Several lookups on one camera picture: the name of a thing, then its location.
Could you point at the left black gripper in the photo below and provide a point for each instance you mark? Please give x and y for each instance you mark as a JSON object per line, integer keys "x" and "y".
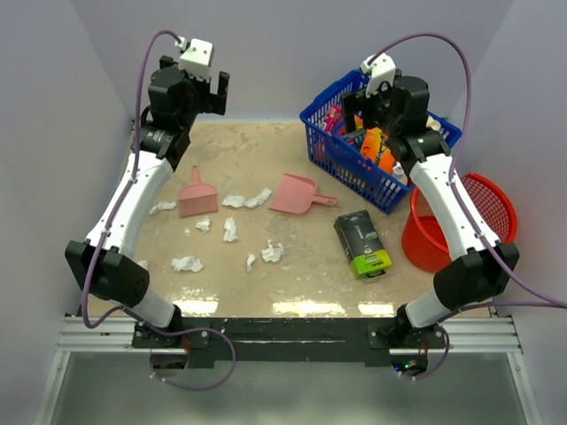
{"x": 214, "y": 103}

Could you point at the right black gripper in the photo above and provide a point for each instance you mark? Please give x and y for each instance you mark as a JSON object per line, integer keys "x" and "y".
{"x": 350, "y": 104}

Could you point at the pink dustpan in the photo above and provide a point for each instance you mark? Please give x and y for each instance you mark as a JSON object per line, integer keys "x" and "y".
{"x": 295, "y": 195}

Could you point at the pink hand brush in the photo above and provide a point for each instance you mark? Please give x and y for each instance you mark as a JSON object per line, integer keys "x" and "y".
{"x": 198, "y": 197}

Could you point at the long paper scrap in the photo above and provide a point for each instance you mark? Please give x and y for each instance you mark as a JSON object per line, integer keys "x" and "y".
{"x": 239, "y": 201}

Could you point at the small paper scrap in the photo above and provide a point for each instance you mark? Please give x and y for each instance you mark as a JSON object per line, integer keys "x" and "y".
{"x": 203, "y": 225}

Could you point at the tall paper scrap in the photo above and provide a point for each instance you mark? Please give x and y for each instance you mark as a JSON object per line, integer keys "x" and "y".
{"x": 230, "y": 230}

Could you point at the tiny paper scrap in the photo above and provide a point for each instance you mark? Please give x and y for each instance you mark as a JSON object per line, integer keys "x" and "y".
{"x": 251, "y": 258}

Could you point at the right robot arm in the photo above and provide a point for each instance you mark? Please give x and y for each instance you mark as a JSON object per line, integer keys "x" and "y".
{"x": 479, "y": 259}

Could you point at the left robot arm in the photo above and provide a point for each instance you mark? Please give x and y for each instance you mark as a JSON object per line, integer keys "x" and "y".
{"x": 103, "y": 264}

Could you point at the pink box in basket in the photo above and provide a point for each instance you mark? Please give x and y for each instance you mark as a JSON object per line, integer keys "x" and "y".
{"x": 331, "y": 119}

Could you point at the colourful pack in basket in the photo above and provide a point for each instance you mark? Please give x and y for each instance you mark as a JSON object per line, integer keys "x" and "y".
{"x": 355, "y": 139}

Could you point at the orange razor package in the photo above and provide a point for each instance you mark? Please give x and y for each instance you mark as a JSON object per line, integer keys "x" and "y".
{"x": 374, "y": 148}

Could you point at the blue plastic basket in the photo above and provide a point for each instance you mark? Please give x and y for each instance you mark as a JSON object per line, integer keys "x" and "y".
{"x": 347, "y": 165}

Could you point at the white plastic bag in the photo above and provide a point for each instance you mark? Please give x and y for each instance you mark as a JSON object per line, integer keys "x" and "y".
{"x": 433, "y": 124}

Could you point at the white pump bottle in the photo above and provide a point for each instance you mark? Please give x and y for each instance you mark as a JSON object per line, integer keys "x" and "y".
{"x": 399, "y": 174}

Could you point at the black green razor box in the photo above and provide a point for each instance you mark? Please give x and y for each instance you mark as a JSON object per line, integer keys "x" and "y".
{"x": 362, "y": 245}

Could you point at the red mesh waste basket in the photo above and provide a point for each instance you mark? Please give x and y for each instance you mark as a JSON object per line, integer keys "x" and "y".
{"x": 422, "y": 239}

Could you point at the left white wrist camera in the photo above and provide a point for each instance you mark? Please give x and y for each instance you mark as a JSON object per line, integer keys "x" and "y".
{"x": 196, "y": 57}

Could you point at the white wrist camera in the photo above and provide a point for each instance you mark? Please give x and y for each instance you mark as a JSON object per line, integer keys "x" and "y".
{"x": 196, "y": 57}
{"x": 379, "y": 70}

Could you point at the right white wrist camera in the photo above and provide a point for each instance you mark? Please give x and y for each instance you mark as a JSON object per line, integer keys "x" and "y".
{"x": 379, "y": 70}

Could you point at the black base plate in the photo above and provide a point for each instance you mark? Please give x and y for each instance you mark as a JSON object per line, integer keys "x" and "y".
{"x": 370, "y": 342}

